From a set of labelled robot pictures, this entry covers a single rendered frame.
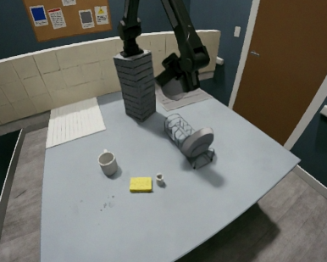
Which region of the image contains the small white cup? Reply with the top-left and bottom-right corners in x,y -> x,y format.
156,173 -> 164,186

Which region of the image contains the white plate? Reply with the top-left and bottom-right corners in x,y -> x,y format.
161,78 -> 188,100
181,127 -> 214,157

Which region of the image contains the white ribbed draining mat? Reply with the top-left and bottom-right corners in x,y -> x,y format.
46,97 -> 106,149

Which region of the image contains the yellow sponge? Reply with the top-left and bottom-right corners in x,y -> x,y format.
130,177 -> 152,192

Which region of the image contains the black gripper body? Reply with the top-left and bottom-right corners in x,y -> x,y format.
162,53 -> 181,81

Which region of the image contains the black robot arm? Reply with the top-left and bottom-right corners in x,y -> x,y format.
118,0 -> 210,93

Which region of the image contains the beige tiled splashback wall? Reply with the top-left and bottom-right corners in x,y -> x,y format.
0,30 -> 221,136

